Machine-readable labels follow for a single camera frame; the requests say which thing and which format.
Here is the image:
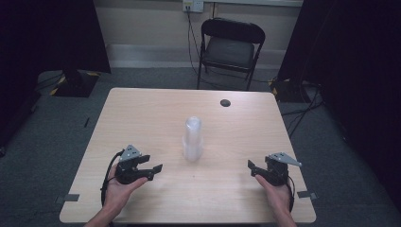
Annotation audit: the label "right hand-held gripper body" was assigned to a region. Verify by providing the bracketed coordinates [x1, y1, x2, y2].
[261, 151, 303, 187]

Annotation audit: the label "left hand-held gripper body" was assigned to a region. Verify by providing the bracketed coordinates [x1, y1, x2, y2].
[114, 144, 149, 185]

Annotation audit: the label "stack of clear plastic cups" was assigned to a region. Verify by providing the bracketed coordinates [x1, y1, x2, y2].
[182, 115, 204, 163]

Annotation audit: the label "person's left hand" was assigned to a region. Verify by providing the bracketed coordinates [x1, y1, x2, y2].
[102, 172, 149, 216]

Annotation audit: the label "person's right hand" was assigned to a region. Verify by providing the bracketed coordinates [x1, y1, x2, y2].
[254, 174, 292, 218]

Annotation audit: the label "grey tape strip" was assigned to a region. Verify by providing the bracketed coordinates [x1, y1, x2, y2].
[296, 190, 319, 201]
[56, 193, 80, 204]

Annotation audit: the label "black stand base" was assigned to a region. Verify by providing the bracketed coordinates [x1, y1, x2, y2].
[270, 77, 311, 103]
[50, 69, 101, 98]

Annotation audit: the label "black folding chair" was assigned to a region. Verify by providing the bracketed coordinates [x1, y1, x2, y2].
[197, 17, 267, 92]

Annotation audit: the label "black curtain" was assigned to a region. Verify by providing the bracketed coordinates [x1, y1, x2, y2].
[0, 0, 112, 147]
[277, 0, 401, 212]

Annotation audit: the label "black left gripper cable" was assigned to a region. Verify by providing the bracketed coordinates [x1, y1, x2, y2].
[100, 149, 126, 207]

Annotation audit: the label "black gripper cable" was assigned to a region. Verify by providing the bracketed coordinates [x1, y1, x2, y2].
[100, 149, 126, 207]
[286, 175, 296, 213]

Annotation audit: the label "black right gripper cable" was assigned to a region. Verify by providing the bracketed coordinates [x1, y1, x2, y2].
[286, 175, 296, 213]

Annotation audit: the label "black floor cables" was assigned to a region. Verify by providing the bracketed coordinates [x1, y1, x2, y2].
[280, 79, 325, 140]
[34, 73, 65, 93]

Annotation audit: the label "white wall socket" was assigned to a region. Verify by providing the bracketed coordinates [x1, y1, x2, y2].
[183, 0, 205, 13]

